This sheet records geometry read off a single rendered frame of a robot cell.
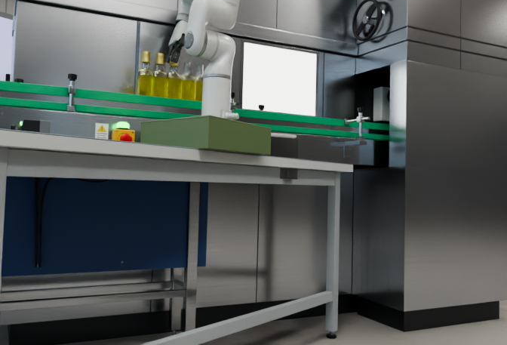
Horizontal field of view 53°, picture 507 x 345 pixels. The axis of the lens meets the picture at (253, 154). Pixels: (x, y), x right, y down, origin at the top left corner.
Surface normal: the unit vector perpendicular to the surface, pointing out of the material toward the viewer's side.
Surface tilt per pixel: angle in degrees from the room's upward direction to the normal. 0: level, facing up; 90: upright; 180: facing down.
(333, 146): 90
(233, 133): 90
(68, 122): 90
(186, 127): 90
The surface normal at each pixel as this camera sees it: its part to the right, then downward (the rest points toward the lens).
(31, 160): 0.78, -0.01
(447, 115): 0.45, -0.04
